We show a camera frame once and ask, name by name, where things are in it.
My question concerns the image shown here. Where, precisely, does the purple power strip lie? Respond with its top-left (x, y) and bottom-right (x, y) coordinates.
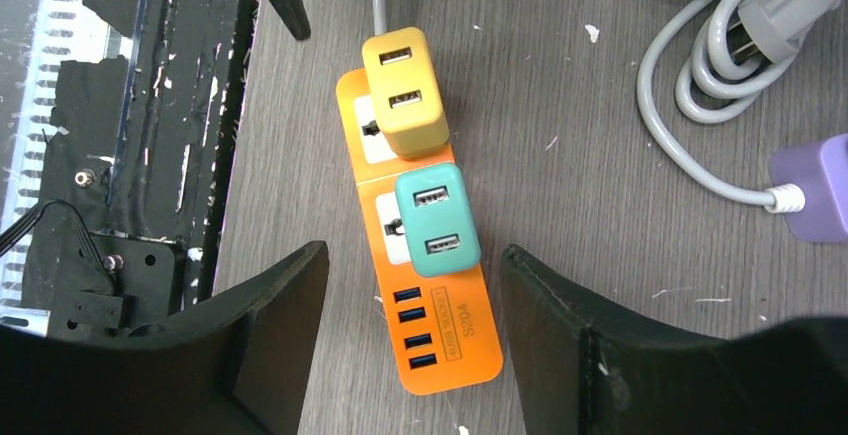
top-left (769, 134), bottom-right (847, 243)

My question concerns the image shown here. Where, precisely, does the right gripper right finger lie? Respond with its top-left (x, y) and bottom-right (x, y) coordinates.
top-left (500, 244), bottom-right (847, 434)

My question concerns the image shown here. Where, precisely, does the yellow plug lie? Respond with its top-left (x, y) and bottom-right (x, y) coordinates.
top-left (361, 26), bottom-right (449, 159)

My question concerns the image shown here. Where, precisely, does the teal plug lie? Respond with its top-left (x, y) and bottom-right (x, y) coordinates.
top-left (394, 162), bottom-right (481, 278)

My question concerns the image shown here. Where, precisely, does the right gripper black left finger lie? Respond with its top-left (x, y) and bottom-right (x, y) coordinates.
top-left (1, 241), bottom-right (329, 434)

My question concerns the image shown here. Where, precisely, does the white coiled cable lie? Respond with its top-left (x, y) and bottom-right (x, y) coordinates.
top-left (364, 0), bottom-right (848, 215)

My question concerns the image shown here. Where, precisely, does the orange power strip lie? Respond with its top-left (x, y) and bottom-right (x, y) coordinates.
top-left (336, 69), bottom-right (504, 396)

